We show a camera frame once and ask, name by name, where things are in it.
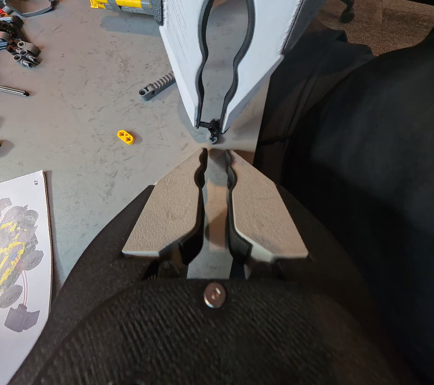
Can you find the black perpendicular connector piece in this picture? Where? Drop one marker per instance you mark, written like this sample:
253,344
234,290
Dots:
213,124

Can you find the grey gear rack piece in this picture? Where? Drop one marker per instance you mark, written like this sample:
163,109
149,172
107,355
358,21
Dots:
159,84

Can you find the small yellow two-hole piece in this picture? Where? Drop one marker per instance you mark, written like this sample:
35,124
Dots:
125,137

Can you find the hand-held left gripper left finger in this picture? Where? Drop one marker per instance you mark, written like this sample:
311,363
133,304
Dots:
162,215

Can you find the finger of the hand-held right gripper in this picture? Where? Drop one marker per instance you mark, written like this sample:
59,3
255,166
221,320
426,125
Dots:
183,18
274,11

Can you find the paper instruction booklet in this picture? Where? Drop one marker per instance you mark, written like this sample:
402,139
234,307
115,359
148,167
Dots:
20,188

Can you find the person's dark clothing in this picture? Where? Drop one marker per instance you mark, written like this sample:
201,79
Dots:
356,171

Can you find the thin black axle rod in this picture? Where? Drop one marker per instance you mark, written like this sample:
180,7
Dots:
15,90

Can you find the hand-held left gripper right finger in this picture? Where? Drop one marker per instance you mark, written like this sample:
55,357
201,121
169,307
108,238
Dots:
268,222

